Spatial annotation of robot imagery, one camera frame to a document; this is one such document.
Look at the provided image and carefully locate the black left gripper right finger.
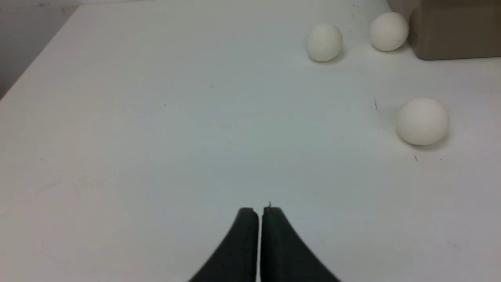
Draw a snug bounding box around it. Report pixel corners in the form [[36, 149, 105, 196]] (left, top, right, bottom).
[[261, 207, 339, 282]]

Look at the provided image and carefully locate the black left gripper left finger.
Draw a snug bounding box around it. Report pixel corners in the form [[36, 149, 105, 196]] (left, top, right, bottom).
[[190, 207, 260, 282]]

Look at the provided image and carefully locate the white table-tennis ball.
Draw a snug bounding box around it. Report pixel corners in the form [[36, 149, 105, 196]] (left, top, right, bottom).
[[369, 12, 409, 52], [305, 23, 343, 62], [396, 97, 450, 146]]

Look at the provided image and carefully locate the brown plastic bin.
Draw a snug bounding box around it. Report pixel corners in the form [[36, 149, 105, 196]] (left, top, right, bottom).
[[408, 0, 501, 60]]

